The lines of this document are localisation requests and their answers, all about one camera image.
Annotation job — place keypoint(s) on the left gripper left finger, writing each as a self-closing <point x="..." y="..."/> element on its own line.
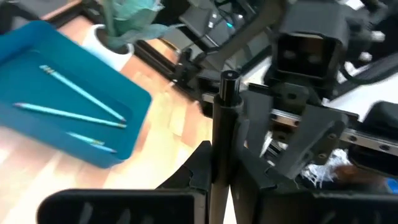
<point x="186" y="186"/>

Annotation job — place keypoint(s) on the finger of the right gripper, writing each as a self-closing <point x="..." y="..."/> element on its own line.
<point x="385" y="115"/>
<point x="314" y="140"/>

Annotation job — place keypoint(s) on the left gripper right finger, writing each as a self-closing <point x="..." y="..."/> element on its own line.
<point x="252" y="186"/>

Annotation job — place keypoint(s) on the black click pen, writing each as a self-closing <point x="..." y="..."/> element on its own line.
<point x="225" y="140"/>

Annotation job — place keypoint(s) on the light blue pencil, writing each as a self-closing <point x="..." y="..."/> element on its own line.
<point x="82" y="93"/>
<point x="70" y="115"/>
<point x="93" y="143"/>

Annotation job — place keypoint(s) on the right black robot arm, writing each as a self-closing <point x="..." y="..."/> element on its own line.
<point x="214" y="28"/>

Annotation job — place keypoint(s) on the green plant in white pot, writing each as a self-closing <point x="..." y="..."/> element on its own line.
<point x="102" y="59"/>

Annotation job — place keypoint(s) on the blue plastic tray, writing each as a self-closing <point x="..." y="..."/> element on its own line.
<point x="31" y="84"/>

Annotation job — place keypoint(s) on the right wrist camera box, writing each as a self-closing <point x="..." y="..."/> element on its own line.
<point x="311" y="53"/>

